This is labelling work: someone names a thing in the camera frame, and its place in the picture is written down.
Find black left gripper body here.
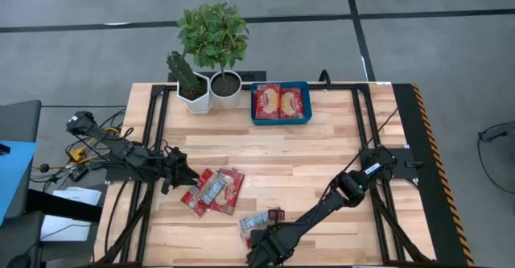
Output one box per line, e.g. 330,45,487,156
159,146,190,196

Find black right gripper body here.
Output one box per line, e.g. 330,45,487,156
245,226,298,268

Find white hexagonal plant pot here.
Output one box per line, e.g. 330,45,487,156
175,71,213,115

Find white round plant pot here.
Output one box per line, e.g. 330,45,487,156
208,69,243,111

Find green cactus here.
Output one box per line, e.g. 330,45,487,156
166,50,202,94

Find small black device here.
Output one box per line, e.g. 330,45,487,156
68,166,89,183

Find blue plastic basket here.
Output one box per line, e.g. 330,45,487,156
249,80,313,126

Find black bar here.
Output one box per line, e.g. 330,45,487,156
24,188,104,224

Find white papers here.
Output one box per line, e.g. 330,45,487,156
39,186,103,243

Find green leafy plant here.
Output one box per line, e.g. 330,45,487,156
175,1,250,80

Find blue table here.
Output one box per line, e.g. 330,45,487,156
0,140,38,225

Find black panel with hazard stripes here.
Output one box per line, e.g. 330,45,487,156
390,82,476,268

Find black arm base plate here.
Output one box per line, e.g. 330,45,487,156
359,146,426,181
105,157,164,183

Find black cable bundle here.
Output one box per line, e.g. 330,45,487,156
96,107,128,136

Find yellow cable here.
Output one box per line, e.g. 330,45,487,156
68,126,122,163

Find black round plug with cable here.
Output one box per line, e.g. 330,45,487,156
31,162,72,180

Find black floor cable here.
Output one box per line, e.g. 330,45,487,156
476,137,515,196

